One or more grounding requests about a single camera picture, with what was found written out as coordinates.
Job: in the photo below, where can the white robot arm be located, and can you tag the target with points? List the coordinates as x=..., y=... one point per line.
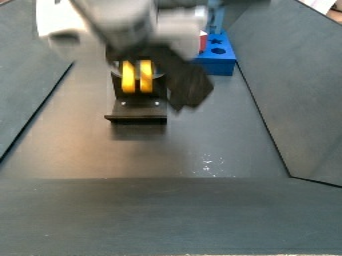
x=59, y=22

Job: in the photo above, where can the black curved holder stand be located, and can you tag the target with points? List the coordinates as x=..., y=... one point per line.
x=138, y=107

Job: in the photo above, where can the blue shape-sorting board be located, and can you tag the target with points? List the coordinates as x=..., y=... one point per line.
x=218, y=58

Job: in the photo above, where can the yellow double-square block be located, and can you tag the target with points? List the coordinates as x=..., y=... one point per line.
x=137, y=76

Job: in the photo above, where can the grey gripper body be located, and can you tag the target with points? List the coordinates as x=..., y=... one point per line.
x=158, y=30

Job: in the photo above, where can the red pentagon peg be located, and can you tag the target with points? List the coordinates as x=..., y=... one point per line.
x=204, y=36

